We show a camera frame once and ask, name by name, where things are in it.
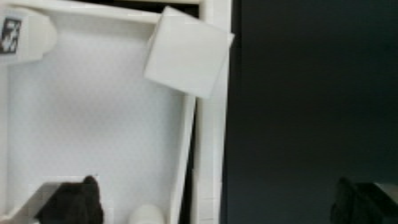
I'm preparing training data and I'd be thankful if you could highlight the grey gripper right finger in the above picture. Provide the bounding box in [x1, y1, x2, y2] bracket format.
[330, 178, 398, 224]

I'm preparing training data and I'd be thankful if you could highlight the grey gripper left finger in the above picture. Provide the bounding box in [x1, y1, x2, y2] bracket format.
[5, 176, 105, 224]

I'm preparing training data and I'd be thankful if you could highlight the white desk tabletop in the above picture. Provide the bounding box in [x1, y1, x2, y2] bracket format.
[0, 0, 233, 224]

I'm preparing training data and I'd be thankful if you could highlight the white desk leg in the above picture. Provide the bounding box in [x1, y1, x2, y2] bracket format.
[144, 7, 234, 98]
[0, 6, 57, 66]

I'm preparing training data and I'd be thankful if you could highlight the white desk leg front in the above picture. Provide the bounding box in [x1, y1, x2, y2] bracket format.
[144, 7, 234, 98]

